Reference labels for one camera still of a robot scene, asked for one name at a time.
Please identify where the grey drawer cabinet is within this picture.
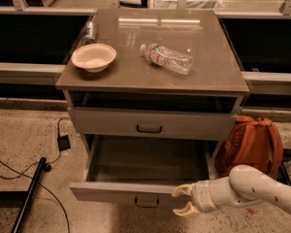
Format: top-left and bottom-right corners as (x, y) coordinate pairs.
(55, 8), (251, 192)

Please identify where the white paper bowl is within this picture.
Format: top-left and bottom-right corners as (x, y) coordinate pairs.
(71, 44), (116, 73)

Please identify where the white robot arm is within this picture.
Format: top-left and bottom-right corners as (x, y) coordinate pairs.
(172, 165), (291, 216)

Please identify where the clear plastic water bottle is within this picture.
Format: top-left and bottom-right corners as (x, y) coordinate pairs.
(140, 44), (193, 75)

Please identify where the grey drawer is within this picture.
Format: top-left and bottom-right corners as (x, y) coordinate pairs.
(70, 136), (219, 208)
(68, 107), (236, 141)

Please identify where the black power adapter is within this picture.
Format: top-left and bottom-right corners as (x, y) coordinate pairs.
(57, 135), (71, 151)

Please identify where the black object beside backpack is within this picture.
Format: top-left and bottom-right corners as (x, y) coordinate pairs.
(276, 163), (291, 186)

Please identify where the grey top drawer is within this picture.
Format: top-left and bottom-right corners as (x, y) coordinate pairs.
(68, 107), (236, 141)

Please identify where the black cable on floor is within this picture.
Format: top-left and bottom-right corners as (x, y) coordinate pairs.
(0, 116), (72, 233)

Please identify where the orange backpack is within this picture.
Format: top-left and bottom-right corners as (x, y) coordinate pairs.
(214, 116), (283, 180)

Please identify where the silver soda can on cabinet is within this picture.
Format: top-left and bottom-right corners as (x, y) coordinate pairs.
(81, 21), (97, 45)

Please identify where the black metal floor pole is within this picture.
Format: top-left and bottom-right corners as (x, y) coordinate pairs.
(11, 157), (47, 233)

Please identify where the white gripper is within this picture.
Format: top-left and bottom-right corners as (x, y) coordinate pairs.
(172, 181), (218, 217)

